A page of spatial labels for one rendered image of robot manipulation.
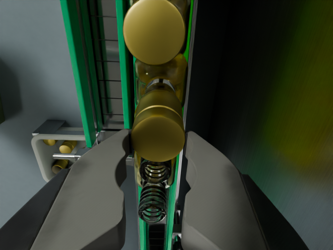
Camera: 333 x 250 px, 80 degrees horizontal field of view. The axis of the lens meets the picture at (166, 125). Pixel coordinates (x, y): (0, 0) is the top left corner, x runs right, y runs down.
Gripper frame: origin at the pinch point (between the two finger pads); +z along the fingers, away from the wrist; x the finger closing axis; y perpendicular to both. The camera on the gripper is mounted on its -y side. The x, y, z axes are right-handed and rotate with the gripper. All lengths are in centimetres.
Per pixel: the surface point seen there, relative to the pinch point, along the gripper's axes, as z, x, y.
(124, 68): 20.3, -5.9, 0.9
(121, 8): 20.3, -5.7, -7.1
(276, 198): 2.6, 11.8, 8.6
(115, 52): 28.8, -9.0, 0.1
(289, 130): 4.5, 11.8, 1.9
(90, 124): 21.4, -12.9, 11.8
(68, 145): 36, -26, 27
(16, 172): 42, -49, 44
